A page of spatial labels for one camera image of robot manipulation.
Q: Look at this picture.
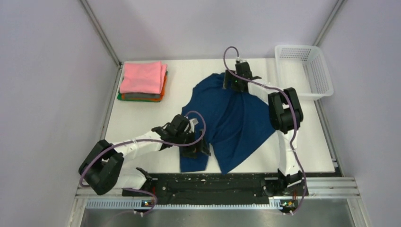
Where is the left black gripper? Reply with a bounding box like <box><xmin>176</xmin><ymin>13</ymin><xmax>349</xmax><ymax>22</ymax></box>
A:
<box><xmin>174</xmin><ymin>128</ymin><xmax>210</xmax><ymax>158</ymax></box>

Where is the navy blue t shirt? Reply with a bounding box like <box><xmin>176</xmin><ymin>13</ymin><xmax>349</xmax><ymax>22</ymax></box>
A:
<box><xmin>181</xmin><ymin>73</ymin><xmax>275</xmax><ymax>174</ymax></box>

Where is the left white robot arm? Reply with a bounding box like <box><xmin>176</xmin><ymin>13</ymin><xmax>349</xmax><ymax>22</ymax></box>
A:
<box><xmin>78</xmin><ymin>111</ymin><xmax>211</xmax><ymax>195</ymax></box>

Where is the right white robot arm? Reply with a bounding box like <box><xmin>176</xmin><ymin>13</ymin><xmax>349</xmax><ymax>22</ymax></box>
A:
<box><xmin>223</xmin><ymin>59</ymin><xmax>306</xmax><ymax>196</ymax></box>

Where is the white plastic basket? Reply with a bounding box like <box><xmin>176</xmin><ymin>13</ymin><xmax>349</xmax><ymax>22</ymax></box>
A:
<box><xmin>275</xmin><ymin>45</ymin><xmax>334</xmax><ymax>101</ymax></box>

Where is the grey folded t shirt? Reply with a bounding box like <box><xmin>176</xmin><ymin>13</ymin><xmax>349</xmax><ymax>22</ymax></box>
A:
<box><xmin>122</xmin><ymin>93</ymin><xmax>160</xmax><ymax>99</ymax></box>

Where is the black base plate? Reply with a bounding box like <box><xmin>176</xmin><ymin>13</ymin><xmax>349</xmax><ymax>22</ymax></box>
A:
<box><xmin>122</xmin><ymin>171</ymin><xmax>309</xmax><ymax>206</ymax></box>

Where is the white slotted cable duct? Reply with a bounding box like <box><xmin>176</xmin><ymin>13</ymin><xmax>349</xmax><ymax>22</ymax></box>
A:
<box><xmin>86</xmin><ymin>199</ymin><xmax>282</xmax><ymax>210</ymax></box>

